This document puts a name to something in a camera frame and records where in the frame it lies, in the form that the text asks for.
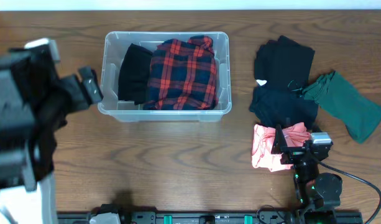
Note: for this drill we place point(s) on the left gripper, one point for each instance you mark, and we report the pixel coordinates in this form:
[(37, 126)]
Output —
[(77, 92)]

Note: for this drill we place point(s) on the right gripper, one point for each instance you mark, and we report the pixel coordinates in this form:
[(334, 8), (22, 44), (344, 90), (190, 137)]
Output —
[(280, 147)]

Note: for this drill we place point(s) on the black cloth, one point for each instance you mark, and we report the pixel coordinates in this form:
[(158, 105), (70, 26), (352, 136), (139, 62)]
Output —
[(134, 75)]

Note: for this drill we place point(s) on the clear plastic storage bin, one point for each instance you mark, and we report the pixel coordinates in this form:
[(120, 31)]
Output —
[(115, 48)]

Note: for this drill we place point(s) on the green garment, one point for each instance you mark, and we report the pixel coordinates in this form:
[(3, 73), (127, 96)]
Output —
[(339, 98)]

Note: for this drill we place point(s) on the red plaid flannel shirt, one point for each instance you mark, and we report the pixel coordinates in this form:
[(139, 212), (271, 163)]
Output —
[(183, 75)]

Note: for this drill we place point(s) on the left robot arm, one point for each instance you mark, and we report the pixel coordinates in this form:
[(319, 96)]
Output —
[(30, 204)]

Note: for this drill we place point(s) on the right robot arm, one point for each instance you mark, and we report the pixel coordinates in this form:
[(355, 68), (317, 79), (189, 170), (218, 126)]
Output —
[(318, 193)]

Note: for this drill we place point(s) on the pink folded garment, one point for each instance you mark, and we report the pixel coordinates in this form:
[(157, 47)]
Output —
[(263, 139)]

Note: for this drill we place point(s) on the dark navy folded garment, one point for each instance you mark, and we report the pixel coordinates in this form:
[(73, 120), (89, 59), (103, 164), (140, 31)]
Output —
[(274, 107)]

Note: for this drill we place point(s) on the black folded garment top right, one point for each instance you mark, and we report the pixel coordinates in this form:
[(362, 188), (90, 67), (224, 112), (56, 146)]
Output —
[(283, 64)]

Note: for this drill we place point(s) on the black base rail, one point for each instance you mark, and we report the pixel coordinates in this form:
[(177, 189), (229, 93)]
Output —
[(109, 213)]

